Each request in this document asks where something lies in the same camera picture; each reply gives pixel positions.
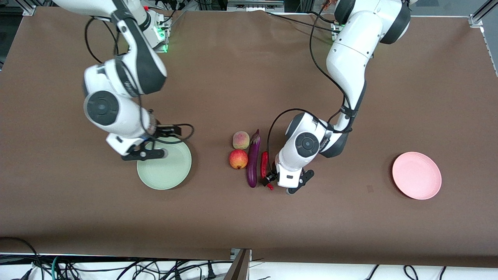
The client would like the red pomegranate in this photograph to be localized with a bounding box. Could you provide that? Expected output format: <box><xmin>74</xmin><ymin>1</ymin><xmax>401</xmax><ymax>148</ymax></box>
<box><xmin>229</xmin><ymin>149</ymin><xmax>249</xmax><ymax>170</ymax></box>

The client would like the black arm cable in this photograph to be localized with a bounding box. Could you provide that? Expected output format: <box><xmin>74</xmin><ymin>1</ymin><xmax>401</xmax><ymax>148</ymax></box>
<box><xmin>267</xmin><ymin>4</ymin><xmax>352</xmax><ymax>173</ymax></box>
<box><xmin>85</xmin><ymin>17</ymin><xmax>194</xmax><ymax>145</ymax></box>

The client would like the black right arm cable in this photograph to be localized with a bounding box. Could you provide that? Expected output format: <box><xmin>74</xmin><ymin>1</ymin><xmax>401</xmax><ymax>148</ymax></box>
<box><xmin>85</xmin><ymin>17</ymin><xmax>194</xmax><ymax>145</ymax></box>

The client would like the black looped floor cable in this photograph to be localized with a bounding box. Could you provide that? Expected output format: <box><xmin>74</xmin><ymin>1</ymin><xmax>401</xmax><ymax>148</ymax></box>
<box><xmin>0</xmin><ymin>236</ymin><xmax>44</xmax><ymax>280</ymax></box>

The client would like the grey metal box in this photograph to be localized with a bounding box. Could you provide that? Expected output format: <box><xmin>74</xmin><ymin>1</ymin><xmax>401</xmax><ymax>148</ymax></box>
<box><xmin>228</xmin><ymin>0</ymin><xmax>284</xmax><ymax>11</ymax></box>

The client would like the pale green round plate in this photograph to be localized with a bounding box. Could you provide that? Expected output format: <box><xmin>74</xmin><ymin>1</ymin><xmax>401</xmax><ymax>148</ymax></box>
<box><xmin>137</xmin><ymin>138</ymin><xmax>192</xmax><ymax>190</ymax></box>

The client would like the pink round plate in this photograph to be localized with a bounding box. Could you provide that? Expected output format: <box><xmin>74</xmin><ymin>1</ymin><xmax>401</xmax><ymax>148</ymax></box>
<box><xmin>392</xmin><ymin>152</ymin><xmax>442</xmax><ymax>200</ymax></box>

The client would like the yellow pink peach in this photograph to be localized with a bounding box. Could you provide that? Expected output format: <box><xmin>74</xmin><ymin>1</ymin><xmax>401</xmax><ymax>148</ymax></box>
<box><xmin>233</xmin><ymin>131</ymin><xmax>250</xmax><ymax>150</ymax></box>

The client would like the black cable on table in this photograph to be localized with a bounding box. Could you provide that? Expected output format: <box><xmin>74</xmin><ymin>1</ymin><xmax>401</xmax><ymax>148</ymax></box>
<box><xmin>265</xmin><ymin>11</ymin><xmax>336</xmax><ymax>32</ymax></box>

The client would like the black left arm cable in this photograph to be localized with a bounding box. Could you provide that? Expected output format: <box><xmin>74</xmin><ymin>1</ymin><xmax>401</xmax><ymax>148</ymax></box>
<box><xmin>267</xmin><ymin>4</ymin><xmax>352</xmax><ymax>173</ymax></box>

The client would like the brown table cover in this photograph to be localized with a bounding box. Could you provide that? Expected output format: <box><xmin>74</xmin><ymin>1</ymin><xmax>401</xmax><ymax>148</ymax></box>
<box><xmin>0</xmin><ymin>6</ymin><xmax>498</xmax><ymax>269</ymax></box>

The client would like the red chili pepper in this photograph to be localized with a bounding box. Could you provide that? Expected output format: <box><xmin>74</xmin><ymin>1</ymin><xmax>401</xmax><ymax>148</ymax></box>
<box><xmin>260</xmin><ymin>151</ymin><xmax>275</xmax><ymax>191</ymax></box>

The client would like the purple eggplant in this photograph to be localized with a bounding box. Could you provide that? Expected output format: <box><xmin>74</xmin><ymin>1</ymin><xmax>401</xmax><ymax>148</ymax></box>
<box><xmin>246</xmin><ymin>129</ymin><xmax>261</xmax><ymax>188</ymax></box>

